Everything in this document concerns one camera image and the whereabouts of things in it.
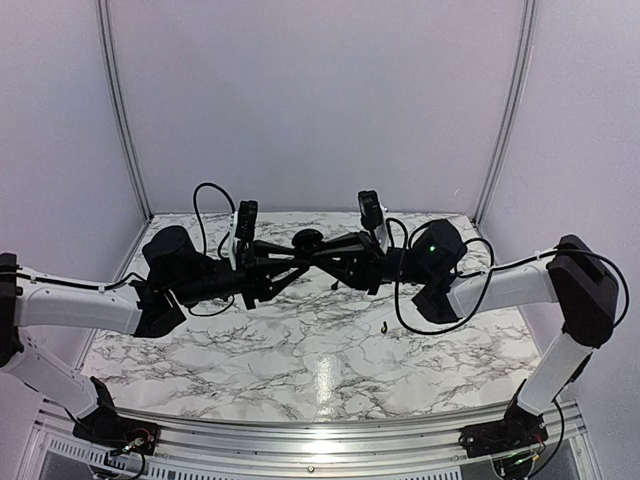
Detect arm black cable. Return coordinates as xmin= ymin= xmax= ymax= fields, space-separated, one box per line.
xmin=393 ymin=217 xmax=497 ymax=335
xmin=112 ymin=181 xmax=241 ymax=316

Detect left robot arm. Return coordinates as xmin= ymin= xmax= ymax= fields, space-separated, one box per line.
xmin=1 ymin=225 xmax=309 ymax=445

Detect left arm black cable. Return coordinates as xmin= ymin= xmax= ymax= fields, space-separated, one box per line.
xmin=112 ymin=181 xmax=241 ymax=316

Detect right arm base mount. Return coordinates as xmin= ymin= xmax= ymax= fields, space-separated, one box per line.
xmin=458 ymin=382 xmax=549 ymax=458

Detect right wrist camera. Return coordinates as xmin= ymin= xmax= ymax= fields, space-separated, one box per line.
xmin=357 ymin=190 xmax=389 ymax=253

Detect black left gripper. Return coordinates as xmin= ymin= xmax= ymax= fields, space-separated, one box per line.
xmin=172 ymin=239 xmax=309 ymax=310

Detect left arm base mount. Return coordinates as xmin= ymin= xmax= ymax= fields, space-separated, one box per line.
xmin=69 ymin=376 xmax=160 ymax=455

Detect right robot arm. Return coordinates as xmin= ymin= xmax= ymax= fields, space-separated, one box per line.
xmin=308 ymin=219 xmax=630 ymax=448

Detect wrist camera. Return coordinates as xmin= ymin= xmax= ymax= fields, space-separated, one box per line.
xmin=221 ymin=200 xmax=258 ymax=265
xmin=357 ymin=190 xmax=389 ymax=253

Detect black round charging case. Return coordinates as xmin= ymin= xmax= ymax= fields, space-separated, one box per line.
xmin=291 ymin=228 xmax=324 ymax=260

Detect corner aluminium post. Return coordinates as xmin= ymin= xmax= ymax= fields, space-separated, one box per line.
xmin=95 ymin=0 xmax=154 ymax=223
xmin=473 ymin=0 xmax=539 ymax=227

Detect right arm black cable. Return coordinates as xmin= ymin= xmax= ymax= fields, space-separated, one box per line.
xmin=393 ymin=217 xmax=497 ymax=335

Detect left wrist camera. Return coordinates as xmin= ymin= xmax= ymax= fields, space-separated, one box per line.
xmin=221 ymin=200 xmax=258 ymax=265

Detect left corner aluminium post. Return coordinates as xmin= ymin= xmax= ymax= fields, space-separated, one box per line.
xmin=95 ymin=0 xmax=154 ymax=223

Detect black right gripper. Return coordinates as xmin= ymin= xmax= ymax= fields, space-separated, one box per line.
xmin=308 ymin=231 xmax=434 ymax=296

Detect aluminium front rail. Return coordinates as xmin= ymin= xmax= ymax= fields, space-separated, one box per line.
xmin=29 ymin=399 xmax=586 ymax=480

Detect right corner aluminium post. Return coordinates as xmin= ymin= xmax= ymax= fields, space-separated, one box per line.
xmin=473 ymin=0 xmax=539 ymax=227

